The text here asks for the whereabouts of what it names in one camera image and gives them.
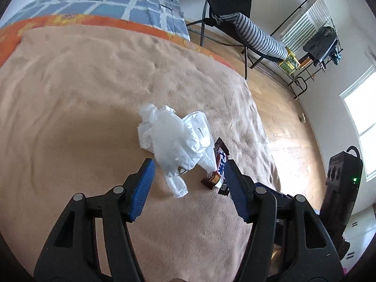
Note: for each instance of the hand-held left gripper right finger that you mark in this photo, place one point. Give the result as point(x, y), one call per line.
point(235, 188)

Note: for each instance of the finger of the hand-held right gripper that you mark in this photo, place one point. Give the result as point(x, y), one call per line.
point(283, 194)

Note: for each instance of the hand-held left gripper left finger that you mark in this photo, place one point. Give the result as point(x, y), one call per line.
point(144, 188)

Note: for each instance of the brown candy bar wrapper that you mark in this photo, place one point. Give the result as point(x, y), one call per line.
point(220, 158)

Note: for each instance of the white printed plastic bag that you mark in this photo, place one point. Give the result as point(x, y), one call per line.
point(176, 141)

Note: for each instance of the small brown floor object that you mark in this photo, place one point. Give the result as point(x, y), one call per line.
point(301, 119)

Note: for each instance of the window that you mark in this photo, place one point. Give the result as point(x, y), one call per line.
point(364, 108)

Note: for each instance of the beige blanket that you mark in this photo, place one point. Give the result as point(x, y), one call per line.
point(73, 123)

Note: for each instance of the black drying rack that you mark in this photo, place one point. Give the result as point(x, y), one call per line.
point(305, 87)

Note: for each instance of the teal cloth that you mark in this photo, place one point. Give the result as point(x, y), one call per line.
point(336, 58)

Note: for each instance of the yellow crate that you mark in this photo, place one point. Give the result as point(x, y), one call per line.
point(289, 63)

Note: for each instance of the dark clothes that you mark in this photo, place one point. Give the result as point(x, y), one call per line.
point(320, 44)

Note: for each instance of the striped cushion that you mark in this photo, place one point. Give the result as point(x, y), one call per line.
point(258, 38)

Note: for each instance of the orange bed sheet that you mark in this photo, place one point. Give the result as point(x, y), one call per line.
point(88, 20)

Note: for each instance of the blue checked bed sheet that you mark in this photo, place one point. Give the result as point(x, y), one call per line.
point(102, 3)

